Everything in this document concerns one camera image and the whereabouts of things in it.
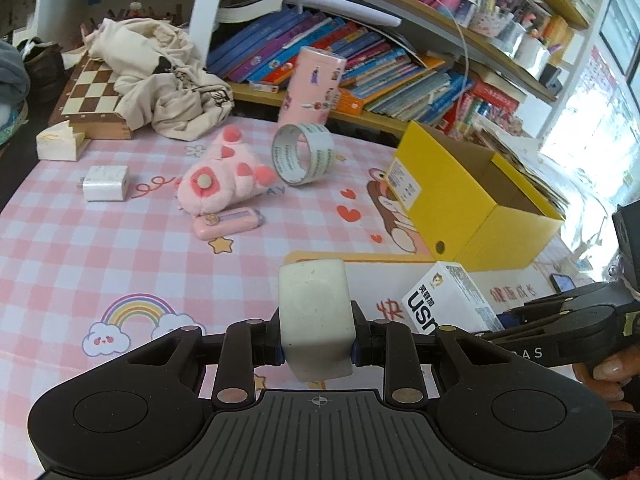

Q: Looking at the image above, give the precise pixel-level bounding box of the white orange carton box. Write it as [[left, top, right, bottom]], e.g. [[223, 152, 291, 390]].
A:
[[401, 260, 505, 337]]

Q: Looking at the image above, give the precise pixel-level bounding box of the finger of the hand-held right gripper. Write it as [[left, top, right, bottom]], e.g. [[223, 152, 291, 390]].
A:
[[472, 305, 618, 343], [502, 282, 621, 318]]

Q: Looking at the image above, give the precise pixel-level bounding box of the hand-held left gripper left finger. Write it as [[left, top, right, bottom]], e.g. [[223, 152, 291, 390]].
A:
[[127, 309, 285, 411]]

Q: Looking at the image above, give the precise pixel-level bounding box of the stack of papers and booklets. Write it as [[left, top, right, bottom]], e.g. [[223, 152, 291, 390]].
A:
[[475, 127, 571, 216]]

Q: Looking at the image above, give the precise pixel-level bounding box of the pen holder with pens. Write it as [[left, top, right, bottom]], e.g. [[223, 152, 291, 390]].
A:
[[467, 0, 516, 36]]

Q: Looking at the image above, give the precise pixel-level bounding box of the pink utility knife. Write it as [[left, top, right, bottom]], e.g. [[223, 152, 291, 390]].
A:
[[194, 207, 266, 240]]

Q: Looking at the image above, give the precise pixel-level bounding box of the dark bag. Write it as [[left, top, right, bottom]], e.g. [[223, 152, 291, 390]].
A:
[[0, 37, 66, 128]]

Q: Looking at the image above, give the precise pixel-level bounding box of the row of colourful books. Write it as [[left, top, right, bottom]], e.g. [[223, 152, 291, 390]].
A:
[[207, 7, 473, 126]]

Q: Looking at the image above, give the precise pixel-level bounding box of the clear printed tape roll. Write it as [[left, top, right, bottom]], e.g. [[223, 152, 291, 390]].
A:
[[271, 122, 335, 186]]

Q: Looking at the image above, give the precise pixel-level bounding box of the yellow cardboard box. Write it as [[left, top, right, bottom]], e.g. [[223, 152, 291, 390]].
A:
[[384, 121, 566, 273]]

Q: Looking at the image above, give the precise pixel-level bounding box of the pink plush toy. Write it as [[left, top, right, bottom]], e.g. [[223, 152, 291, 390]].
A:
[[176, 127, 275, 217]]

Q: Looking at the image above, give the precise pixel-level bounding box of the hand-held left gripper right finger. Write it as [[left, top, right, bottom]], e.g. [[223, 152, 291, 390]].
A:
[[351, 301, 531, 406]]

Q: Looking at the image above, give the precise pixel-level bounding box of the pink checkered desktop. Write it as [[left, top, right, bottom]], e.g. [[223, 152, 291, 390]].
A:
[[0, 115, 621, 480]]

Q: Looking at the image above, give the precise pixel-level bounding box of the white wooden bookshelf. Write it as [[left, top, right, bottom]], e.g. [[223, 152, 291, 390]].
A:
[[190, 0, 601, 136]]

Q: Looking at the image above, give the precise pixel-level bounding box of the person's right hand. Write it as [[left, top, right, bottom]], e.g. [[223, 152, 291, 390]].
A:
[[575, 352, 640, 402]]

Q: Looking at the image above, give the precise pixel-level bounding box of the wooden chess board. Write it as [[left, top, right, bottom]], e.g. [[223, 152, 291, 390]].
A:
[[48, 52, 133, 140]]

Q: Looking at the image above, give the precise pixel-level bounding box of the white lamp bar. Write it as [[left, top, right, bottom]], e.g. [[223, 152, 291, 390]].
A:
[[284, 0, 403, 27]]

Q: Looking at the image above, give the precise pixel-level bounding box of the grey furry sleeve cuff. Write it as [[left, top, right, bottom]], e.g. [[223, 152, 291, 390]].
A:
[[607, 250, 640, 302]]

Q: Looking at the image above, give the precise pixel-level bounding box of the white hanging cable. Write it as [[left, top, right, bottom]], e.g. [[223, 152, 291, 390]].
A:
[[419, 0, 474, 98]]

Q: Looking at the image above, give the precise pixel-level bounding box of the cream rectangular block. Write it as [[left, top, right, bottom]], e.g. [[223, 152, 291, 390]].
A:
[[36, 122, 87, 162]]

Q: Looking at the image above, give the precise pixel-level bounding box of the beige cloth bag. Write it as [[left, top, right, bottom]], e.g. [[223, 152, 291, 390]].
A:
[[82, 17, 235, 141]]

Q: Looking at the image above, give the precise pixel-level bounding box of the alphabet wall poster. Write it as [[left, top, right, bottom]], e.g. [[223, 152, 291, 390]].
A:
[[580, 45, 631, 161]]

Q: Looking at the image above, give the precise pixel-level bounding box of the pink cylindrical tin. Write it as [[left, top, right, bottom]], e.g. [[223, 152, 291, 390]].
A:
[[278, 46, 347, 128]]

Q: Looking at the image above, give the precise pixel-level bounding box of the white rectangular block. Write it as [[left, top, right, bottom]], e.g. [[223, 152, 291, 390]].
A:
[[278, 258, 357, 382]]

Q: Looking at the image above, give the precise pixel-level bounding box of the red thick dictionary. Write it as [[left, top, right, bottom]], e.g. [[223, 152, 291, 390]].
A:
[[467, 80, 521, 118]]

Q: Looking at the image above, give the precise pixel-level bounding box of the white charger adapter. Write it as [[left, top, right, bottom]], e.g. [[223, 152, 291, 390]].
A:
[[76, 165, 131, 202]]

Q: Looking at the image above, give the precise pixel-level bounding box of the large clear tape roll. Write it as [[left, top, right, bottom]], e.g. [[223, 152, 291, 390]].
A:
[[515, 35, 551, 81]]

